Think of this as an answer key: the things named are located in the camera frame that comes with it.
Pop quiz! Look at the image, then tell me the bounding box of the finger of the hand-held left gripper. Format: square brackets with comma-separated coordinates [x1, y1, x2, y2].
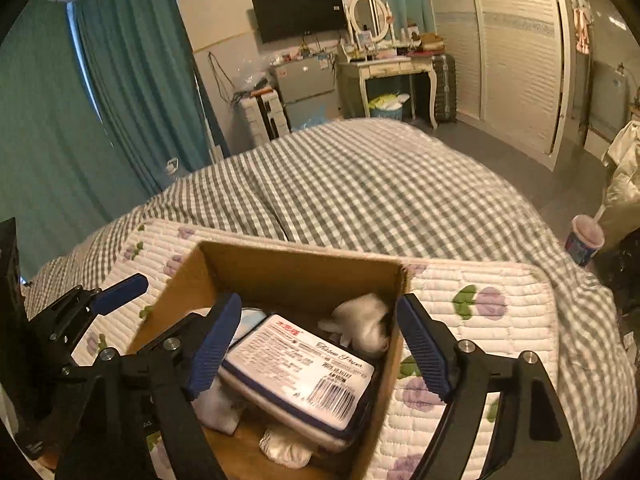
[30, 273, 149, 361]

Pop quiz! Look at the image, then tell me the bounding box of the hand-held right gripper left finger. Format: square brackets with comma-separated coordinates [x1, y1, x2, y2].
[54, 292, 243, 480]

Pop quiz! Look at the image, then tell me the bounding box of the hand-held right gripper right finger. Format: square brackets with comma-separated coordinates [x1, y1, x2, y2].
[397, 293, 583, 480]

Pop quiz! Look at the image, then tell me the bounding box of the small blue tissue packet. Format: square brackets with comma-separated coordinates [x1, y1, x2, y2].
[239, 308, 269, 334]

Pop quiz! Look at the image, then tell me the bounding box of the white sock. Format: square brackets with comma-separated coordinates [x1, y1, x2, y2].
[192, 385, 246, 436]

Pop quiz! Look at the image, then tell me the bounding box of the white green chenille flower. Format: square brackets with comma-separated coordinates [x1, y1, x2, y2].
[318, 294, 392, 357]

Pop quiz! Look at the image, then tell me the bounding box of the white tissue paper pack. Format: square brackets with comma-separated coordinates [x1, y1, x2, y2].
[220, 313, 376, 454]

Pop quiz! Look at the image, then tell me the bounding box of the brown cardboard box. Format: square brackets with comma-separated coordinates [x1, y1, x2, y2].
[125, 241, 413, 480]

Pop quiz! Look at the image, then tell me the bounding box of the cream cloth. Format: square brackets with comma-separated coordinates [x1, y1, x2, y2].
[259, 425, 314, 466]

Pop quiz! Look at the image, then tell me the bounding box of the white quilted floral mat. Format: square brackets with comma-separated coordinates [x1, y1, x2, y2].
[70, 217, 562, 480]

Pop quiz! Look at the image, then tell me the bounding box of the plastic drink cup with straw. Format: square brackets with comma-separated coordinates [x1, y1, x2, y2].
[565, 214, 606, 268]

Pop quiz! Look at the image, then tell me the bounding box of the chair with dark floral clothing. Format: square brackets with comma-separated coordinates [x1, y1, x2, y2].
[595, 230, 640, 307]

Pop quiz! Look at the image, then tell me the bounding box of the white suitcase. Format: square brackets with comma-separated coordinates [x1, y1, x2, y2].
[240, 91, 292, 147]

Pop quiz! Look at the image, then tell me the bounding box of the yellow green plush toy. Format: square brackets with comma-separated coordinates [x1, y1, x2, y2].
[367, 92, 412, 112]

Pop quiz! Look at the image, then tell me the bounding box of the white jacket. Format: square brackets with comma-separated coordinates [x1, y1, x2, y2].
[597, 120, 640, 257]

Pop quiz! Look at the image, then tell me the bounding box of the silver suitcase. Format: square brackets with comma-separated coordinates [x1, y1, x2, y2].
[431, 53, 459, 123]

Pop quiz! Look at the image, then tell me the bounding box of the grey small fridge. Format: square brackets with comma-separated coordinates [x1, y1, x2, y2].
[270, 56, 339, 128]

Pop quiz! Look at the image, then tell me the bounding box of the white dressing table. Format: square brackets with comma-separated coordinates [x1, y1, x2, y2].
[337, 52, 441, 131]

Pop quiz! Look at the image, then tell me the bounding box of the white louvred wardrobe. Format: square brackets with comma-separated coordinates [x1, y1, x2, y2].
[422, 0, 572, 171]

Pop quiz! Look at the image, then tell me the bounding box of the grey washing machine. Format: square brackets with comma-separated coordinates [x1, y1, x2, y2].
[587, 60, 629, 142]

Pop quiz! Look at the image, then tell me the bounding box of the white oval vanity mirror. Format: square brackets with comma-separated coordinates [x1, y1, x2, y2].
[348, 0, 396, 44]

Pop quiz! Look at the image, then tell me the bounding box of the pink hanging garment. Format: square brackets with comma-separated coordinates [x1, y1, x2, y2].
[570, 0, 594, 55]

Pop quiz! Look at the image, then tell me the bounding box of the black wall television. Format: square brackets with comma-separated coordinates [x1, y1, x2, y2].
[251, 0, 347, 44]

